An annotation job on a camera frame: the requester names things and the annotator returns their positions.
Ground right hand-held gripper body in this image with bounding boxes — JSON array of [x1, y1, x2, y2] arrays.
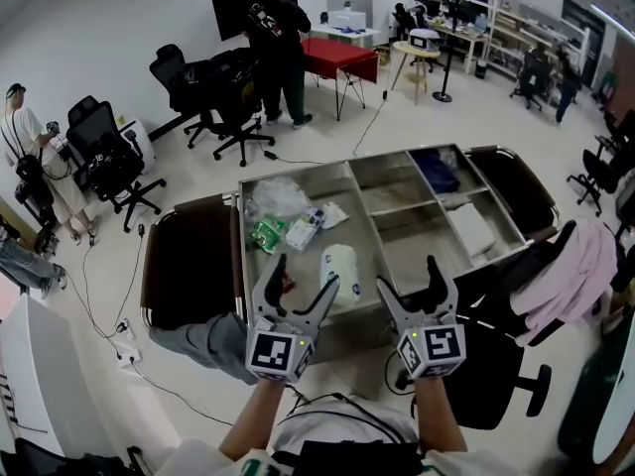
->
[[396, 320, 467, 381]]

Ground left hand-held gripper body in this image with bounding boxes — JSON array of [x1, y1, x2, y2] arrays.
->
[[245, 313, 319, 384]]

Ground grey clothing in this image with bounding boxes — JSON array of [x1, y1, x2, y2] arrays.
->
[[148, 310, 260, 387]]

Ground steel laundry cart brown bags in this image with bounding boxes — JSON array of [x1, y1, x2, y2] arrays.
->
[[140, 142, 565, 366]]

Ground pink clothing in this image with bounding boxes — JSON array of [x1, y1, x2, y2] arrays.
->
[[509, 218, 619, 335]]

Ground person's left forearm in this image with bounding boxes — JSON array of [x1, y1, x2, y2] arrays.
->
[[217, 377, 290, 463]]

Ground person's right forearm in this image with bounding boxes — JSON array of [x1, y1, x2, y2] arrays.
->
[[413, 374, 469, 456]]

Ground black office chair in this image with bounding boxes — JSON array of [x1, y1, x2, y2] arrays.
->
[[509, 46, 553, 113], [444, 218, 578, 431], [211, 47, 277, 169], [149, 43, 225, 149], [65, 94, 168, 234], [567, 111, 635, 218], [390, 2, 429, 44]]

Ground green packet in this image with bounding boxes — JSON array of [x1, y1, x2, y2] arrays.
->
[[247, 214, 290, 257]]

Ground white folded cloth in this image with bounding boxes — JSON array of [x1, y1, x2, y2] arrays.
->
[[444, 202, 498, 263]]

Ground white and blue packet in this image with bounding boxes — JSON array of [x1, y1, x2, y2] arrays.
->
[[284, 205, 327, 253]]

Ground small white packet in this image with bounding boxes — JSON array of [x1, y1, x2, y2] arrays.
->
[[319, 200, 352, 230]]

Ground clear crumpled plastic bag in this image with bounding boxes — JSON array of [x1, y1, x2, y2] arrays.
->
[[244, 176, 310, 223]]

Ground person's white shirt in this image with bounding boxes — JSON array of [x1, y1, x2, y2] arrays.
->
[[152, 393, 548, 476]]

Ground dark blue bag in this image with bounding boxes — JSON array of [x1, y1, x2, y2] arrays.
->
[[410, 147, 461, 195]]

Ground black chest pouch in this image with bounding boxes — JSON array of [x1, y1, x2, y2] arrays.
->
[[296, 438, 424, 476]]

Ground white power strip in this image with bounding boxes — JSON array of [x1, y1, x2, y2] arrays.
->
[[114, 316, 143, 367]]

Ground dark green object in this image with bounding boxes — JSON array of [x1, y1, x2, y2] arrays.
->
[[557, 308, 635, 466]]

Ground white round table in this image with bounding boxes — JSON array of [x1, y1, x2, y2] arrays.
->
[[591, 343, 635, 466]]

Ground black pole stand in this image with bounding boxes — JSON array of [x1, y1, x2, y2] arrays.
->
[[432, 0, 454, 104]]

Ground white cabinet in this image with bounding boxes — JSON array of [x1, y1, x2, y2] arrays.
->
[[0, 294, 76, 459]]

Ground round wooden side table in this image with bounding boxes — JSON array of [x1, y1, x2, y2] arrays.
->
[[390, 41, 443, 106]]

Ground red folding table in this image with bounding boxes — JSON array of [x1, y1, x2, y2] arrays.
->
[[300, 37, 381, 123]]

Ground white headset device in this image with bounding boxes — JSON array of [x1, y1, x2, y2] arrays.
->
[[408, 28, 442, 50]]

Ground white desk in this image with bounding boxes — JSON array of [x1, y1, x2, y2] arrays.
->
[[309, 24, 384, 50]]

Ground wooden shelving unit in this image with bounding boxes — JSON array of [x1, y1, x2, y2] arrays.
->
[[487, 1, 592, 89]]

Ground white box appliance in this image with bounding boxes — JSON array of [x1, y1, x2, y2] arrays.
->
[[327, 9, 368, 32]]

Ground large black monitor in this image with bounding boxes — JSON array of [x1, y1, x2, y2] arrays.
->
[[209, 0, 300, 43]]

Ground black floor cable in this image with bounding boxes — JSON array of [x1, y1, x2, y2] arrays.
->
[[63, 222, 150, 347], [127, 358, 235, 426], [352, 86, 391, 159]]

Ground black cable with adapter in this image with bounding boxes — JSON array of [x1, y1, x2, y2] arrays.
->
[[255, 129, 310, 167]]

